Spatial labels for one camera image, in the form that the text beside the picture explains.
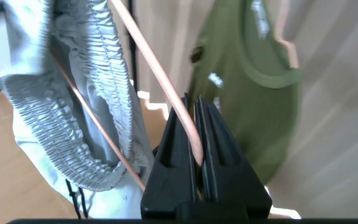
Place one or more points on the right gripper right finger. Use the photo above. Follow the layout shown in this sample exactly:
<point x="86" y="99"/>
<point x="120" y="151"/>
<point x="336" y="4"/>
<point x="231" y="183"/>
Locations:
<point x="235" y="186"/>

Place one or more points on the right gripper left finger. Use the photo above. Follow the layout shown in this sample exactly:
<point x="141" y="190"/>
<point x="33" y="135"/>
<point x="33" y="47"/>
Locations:
<point x="166" y="186"/>

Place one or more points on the pink clothes hanger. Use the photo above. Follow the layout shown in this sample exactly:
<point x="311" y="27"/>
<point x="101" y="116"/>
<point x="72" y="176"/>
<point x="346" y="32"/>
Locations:
<point x="154" y="65"/>
<point x="292" y="53"/>

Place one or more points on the pale grey garment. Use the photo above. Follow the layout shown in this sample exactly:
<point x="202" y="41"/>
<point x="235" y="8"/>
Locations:
<point x="104" y="62"/>

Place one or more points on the green printed T-shirt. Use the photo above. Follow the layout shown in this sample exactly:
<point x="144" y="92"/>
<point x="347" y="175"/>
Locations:
<point x="253" y="109"/>

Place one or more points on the beige curtain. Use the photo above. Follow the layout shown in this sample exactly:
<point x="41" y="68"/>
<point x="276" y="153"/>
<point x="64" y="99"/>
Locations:
<point x="337" y="93"/>

